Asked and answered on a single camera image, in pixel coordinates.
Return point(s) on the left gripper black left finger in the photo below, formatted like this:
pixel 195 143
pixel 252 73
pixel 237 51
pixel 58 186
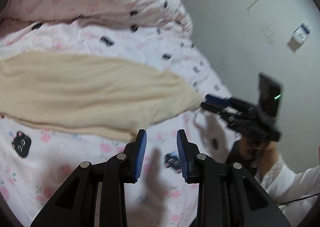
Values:
pixel 123 168

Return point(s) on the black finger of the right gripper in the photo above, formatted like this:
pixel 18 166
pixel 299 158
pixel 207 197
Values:
pixel 218 108
pixel 217 101

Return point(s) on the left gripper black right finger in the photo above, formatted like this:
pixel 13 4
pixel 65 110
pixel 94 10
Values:
pixel 198 168

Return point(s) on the cream ribbed knit garment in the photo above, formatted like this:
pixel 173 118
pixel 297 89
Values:
pixel 110 97

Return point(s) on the white lace sleeve right forearm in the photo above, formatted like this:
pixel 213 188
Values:
pixel 296 193

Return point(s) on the person's right hand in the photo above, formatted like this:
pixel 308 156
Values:
pixel 265 152

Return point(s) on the pink cat print duvet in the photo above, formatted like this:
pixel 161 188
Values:
pixel 166 14

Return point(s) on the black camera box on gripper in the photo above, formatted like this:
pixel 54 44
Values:
pixel 270 94

